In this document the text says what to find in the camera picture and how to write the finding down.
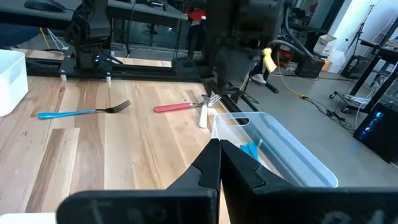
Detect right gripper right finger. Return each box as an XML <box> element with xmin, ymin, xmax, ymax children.
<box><xmin>220</xmin><ymin>139</ymin><xmax>398</xmax><ymax>224</ymax></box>

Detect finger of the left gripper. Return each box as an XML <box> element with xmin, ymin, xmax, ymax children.
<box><xmin>206</xmin><ymin>77</ymin><xmax>222</xmax><ymax>96</ymax></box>
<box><xmin>225</xmin><ymin>79</ymin><xmax>239</xmax><ymax>94</ymax></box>

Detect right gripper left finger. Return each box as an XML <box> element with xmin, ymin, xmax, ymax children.
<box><xmin>55</xmin><ymin>138</ymin><xmax>222</xmax><ymax>224</ymax></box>

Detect white handled fork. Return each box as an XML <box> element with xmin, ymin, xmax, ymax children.
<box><xmin>198</xmin><ymin>95</ymin><xmax>213</xmax><ymax>129</ymax></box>

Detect pink handled fork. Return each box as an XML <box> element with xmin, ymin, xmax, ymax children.
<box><xmin>153</xmin><ymin>94</ymin><xmax>222</xmax><ymax>113</ymax></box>

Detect person's foot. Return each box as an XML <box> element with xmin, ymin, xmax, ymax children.
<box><xmin>250</xmin><ymin>73</ymin><xmax>268</xmax><ymax>85</ymax></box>

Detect yellow tag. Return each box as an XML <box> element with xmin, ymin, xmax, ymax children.
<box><xmin>262</xmin><ymin>47</ymin><xmax>277</xmax><ymax>74</ymax></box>

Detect clear plastic bin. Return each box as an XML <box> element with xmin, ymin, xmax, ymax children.
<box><xmin>211</xmin><ymin>111</ymin><xmax>339</xmax><ymax>189</ymax></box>

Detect red object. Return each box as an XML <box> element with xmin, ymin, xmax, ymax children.
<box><xmin>185</xmin><ymin>8</ymin><xmax>208</xmax><ymax>22</ymax></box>

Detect black equipment box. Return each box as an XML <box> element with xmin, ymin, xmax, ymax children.
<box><xmin>295</xmin><ymin>55</ymin><xmax>326</xmax><ymax>78</ymax></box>

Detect white cardboard box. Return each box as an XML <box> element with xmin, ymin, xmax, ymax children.
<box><xmin>326</xmin><ymin>49</ymin><xmax>348</xmax><ymax>74</ymax></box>
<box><xmin>312</xmin><ymin>34</ymin><xmax>338</xmax><ymax>57</ymax></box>

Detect grey desk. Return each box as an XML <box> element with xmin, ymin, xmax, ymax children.
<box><xmin>0</xmin><ymin>0</ymin><xmax>189</xmax><ymax>30</ymax></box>

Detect black computer tower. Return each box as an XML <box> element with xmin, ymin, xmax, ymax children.
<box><xmin>353</xmin><ymin>101</ymin><xmax>398</xmax><ymax>164</ymax></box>

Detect black light stand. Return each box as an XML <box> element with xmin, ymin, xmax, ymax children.
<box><xmin>345</xmin><ymin>4</ymin><xmax>376</xmax><ymax>57</ymax></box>

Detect black desk on casters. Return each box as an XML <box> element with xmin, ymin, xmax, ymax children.
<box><xmin>329</xmin><ymin>17</ymin><xmax>398</xmax><ymax>114</ymax></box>

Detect black computer mouse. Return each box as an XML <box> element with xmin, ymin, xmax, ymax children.
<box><xmin>24</xmin><ymin>0</ymin><xmax>66</xmax><ymax>12</ymax></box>

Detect white plastic bin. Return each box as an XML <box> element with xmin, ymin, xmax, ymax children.
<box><xmin>0</xmin><ymin>49</ymin><xmax>29</xmax><ymax>118</ymax></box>

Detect dark blue chair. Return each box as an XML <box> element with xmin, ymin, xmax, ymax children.
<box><xmin>0</xmin><ymin>23</ymin><xmax>40</xmax><ymax>47</ymax></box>

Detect black rig stand bracket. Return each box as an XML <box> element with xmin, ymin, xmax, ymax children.
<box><xmin>229</xmin><ymin>82</ymin><xmax>279</xmax><ymax>105</ymax></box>

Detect yellow floor cable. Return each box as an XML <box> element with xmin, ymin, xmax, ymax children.
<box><xmin>276</xmin><ymin>51</ymin><xmax>308</xmax><ymax>100</ymax></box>

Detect black table frame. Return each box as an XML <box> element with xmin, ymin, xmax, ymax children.
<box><xmin>26</xmin><ymin>57</ymin><xmax>249</xmax><ymax>113</ymax></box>

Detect black floor cables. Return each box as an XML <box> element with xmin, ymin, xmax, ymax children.
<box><xmin>306</xmin><ymin>96</ymin><xmax>355</xmax><ymax>129</ymax></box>

